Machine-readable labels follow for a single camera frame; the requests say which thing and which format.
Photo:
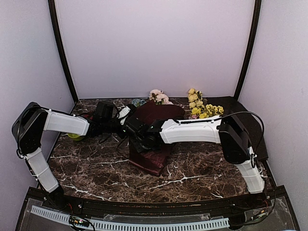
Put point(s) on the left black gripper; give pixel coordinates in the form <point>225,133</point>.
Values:
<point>121,132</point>

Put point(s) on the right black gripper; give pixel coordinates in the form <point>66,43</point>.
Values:
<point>137,147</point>

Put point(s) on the red wrapping paper sheet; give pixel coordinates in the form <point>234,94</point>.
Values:
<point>147,151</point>

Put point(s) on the pink fake rose bunch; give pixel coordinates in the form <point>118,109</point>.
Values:
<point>159,97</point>

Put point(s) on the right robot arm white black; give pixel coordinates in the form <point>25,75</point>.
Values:
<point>228,131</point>

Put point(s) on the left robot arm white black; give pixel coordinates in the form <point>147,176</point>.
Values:
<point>35,120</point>

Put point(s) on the yellow fake flower bunch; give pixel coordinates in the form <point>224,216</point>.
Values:
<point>199,107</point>

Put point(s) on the green plastic bowl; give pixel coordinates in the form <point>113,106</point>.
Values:
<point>75,137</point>

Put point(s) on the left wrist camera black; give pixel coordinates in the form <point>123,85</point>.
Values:
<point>106,112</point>

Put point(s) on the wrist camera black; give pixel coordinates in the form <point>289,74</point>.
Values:
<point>137,129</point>
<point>106,112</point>

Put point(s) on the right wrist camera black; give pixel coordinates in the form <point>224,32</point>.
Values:
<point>137,129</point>

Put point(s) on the black front table rail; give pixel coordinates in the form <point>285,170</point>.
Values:
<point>226,207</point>

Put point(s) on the white cable duct strip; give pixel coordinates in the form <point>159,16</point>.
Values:
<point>121,223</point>

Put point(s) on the left black frame post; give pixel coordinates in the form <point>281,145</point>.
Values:
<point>61,51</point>

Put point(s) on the black frame post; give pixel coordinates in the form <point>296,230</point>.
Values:
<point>249,49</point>
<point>61,51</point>

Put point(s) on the right black frame post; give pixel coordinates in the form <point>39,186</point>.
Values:
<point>249,49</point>

